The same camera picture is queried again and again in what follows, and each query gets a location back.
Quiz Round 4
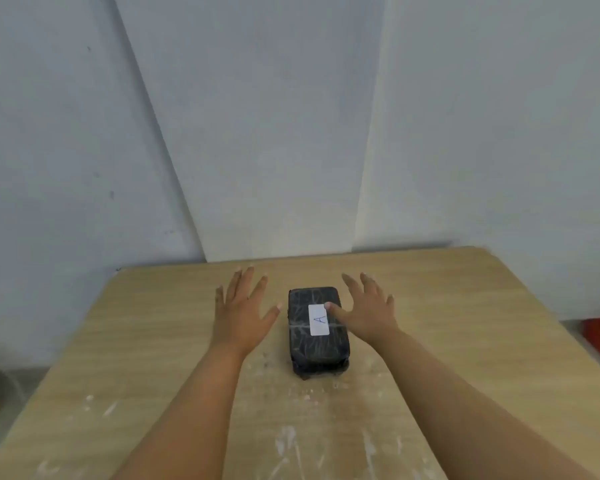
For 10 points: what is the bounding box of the person's left hand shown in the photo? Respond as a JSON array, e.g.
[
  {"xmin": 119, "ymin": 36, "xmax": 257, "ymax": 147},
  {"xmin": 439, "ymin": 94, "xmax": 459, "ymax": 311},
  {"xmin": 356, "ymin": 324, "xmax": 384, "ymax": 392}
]
[{"xmin": 211, "ymin": 266, "xmax": 283, "ymax": 356}]

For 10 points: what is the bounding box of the person's left forearm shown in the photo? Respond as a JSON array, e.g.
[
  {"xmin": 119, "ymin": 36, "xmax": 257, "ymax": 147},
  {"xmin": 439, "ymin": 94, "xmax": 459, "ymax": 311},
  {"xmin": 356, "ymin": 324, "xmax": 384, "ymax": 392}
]
[{"xmin": 111, "ymin": 342, "xmax": 253, "ymax": 480}]

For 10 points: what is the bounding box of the person's right forearm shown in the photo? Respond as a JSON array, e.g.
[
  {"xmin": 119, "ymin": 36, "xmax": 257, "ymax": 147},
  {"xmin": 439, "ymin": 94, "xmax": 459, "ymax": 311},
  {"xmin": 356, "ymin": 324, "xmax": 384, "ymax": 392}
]
[{"xmin": 374, "ymin": 329, "xmax": 600, "ymax": 480}]

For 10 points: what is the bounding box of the white leaning board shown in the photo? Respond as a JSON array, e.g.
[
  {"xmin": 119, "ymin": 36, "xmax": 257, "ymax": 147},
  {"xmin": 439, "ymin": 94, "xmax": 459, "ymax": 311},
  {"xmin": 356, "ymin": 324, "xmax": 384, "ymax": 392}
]
[{"xmin": 112, "ymin": 0, "xmax": 387, "ymax": 263}]

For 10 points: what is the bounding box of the person's right hand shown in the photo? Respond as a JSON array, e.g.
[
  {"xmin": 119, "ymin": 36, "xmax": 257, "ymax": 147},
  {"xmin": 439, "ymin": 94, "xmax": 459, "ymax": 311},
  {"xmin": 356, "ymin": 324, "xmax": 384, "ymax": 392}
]
[{"xmin": 325, "ymin": 272, "xmax": 400, "ymax": 349}]

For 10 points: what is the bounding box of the black wrapped block white label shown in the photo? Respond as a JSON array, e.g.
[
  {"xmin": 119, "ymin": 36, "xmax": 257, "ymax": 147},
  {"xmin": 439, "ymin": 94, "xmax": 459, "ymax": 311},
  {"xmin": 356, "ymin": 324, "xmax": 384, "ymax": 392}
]
[{"xmin": 287, "ymin": 287, "xmax": 352, "ymax": 381}]

